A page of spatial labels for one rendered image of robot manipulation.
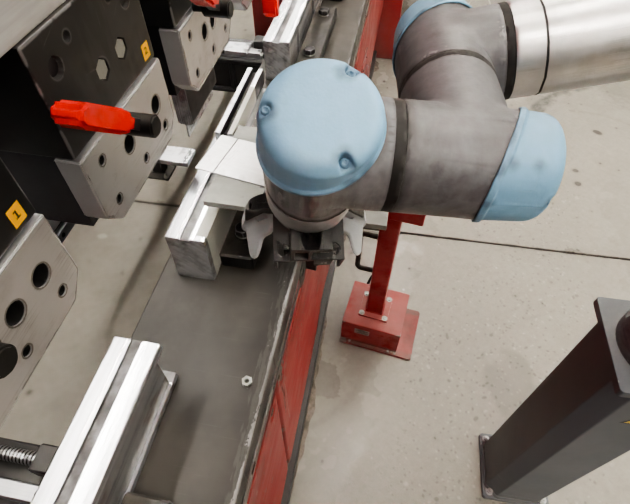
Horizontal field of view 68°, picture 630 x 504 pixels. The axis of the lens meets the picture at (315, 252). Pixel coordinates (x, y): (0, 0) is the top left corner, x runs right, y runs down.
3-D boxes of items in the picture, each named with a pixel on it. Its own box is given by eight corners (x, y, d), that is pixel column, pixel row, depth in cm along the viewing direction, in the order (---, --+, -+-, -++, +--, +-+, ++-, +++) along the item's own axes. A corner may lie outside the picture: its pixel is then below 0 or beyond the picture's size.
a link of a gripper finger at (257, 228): (225, 263, 58) (266, 251, 51) (224, 216, 59) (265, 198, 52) (247, 264, 60) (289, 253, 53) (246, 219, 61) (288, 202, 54)
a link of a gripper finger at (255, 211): (234, 218, 54) (277, 200, 47) (234, 205, 54) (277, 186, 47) (268, 223, 57) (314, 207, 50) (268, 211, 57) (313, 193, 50)
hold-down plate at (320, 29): (317, 78, 110) (317, 66, 107) (294, 75, 110) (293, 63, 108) (336, 18, 128) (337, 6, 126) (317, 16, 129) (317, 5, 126)
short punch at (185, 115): (196, 137, 63) (180, 73, 56) (182, 136, 64) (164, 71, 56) (218, 95, 70) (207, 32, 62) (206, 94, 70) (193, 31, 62)
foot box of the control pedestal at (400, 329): (409, 361, 160) (415, 344, 150) (339, 341, 164) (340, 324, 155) (419, 312, 171) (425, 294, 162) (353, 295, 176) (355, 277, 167)
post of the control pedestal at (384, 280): (381, 315, 157) (406, 201, 115) (365, 311, 158) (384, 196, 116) (385, 302, 160) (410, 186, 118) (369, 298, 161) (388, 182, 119)
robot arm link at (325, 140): (400, 186, 25) (242, 172, 25) (367, 230, 36) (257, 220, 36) (406, 53, 27) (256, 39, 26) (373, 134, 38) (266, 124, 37)
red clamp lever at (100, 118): (87, 100, 28) (162, 115, 37) (24, 93, 28) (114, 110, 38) (87, 131, 28) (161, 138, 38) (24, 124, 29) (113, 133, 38)
